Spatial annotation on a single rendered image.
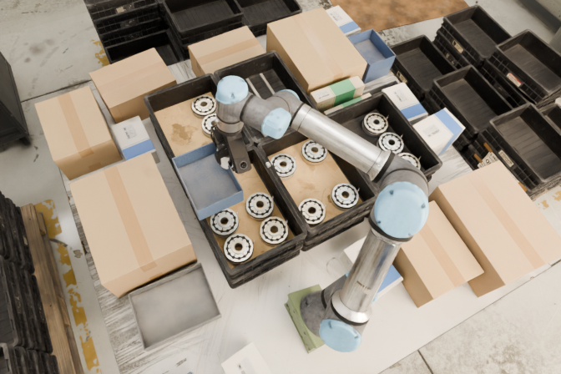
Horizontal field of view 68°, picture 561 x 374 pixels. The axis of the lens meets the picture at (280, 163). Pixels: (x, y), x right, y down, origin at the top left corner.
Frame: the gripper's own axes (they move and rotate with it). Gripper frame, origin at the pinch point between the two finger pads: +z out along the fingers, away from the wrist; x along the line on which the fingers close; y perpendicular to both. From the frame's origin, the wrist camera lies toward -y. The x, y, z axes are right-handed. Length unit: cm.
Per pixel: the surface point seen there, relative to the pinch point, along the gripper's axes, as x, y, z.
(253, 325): 5, -40, 43
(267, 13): -86, 137, 66
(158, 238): 25.9, -3.7, 24.8
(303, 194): -29.0, -6.4, 26.5
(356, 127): -64, 12, 23
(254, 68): -35, 55, 21
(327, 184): -39.6, -6.4, 25.4
